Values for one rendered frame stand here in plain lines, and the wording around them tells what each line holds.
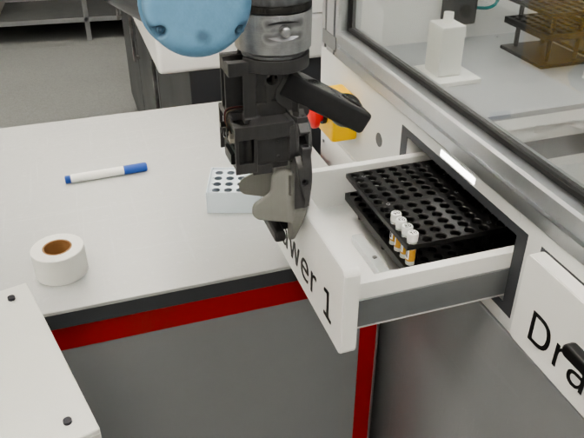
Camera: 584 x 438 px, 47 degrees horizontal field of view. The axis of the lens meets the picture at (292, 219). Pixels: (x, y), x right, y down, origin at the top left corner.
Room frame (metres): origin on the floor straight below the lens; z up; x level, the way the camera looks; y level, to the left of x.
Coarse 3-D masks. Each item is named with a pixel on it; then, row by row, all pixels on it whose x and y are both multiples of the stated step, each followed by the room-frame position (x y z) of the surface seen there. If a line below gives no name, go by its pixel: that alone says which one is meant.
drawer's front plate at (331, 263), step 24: (312, 216) 0.62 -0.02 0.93; (288, 240) 0.68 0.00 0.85; (312, 240) 0.60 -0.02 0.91; (336, 240) 0.57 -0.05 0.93; (312, 264) 0.60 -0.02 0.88; (336, 264) 0.53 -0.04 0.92; (312, 288) 0.60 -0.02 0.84; (336, 288) 0.53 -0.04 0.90; (336, 312) 0.53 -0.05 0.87; (336, 336) 0.53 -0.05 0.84
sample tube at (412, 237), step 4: (408, 232) 0.61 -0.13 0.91; (412, 232) 0.61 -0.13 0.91; (416, 232) 0.61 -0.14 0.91; (408, 236) 0.61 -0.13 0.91; (412, 236) 0.60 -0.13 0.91; (416, 236) 0.60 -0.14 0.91; (408, 240) 0.61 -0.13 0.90; (412, 240) 0.60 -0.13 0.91; (416, 240) 0.61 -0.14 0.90; (412, 244) 0.60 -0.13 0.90; (408, 252) 0.61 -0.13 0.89; (412, 252) 0.60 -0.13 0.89; (408, 256) 0.61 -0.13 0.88; (412, 256) 0.60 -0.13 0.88; (408, 260) 0.61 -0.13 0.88; (412, 260) 0.60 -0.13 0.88; (408, 264) 0.61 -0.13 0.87; (412, 264) 0.61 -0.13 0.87
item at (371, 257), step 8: (352, 240) 0.70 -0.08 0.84; (360, 240) 0.69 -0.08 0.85; (360, 248) 0.68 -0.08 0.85; (368, 248) 0.67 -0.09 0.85; (368, 256) 0.65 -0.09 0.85; (376, 256) 0.65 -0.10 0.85; (368, 264) 0.65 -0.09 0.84; (376, 264) 0.64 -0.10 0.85; (384, 264) 0.64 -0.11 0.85; (376, 272) 0.63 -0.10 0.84
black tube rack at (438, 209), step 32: (352, 192) 0.77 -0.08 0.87; (384, 192) 0.72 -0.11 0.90; (416, 192) 0.72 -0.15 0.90; (448, 192) 0.72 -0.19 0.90; (384, 224) 0.69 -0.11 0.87; (416, 224) 0.65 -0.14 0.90; (448, 224) 0.65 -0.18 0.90; (480, 224) 0.64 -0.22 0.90; (416, 256) 0.62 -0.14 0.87; (448, 256) 0.62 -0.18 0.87
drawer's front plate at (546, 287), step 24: (528, 264) 0.54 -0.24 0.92; (552, 264) 0.53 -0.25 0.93; (528, 288) 0.54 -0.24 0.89; (552, 288) 0.51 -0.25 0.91; (576, 288) 0.49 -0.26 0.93; (528, 312) 0.53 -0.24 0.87; (552, 312) 0.50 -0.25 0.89; (576, 312) 0.47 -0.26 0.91; (552, 336) 0.49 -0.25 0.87; (576, 336) 0.47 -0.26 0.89; (576, 384) 0.45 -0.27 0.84; (576, 408) 0.44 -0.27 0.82
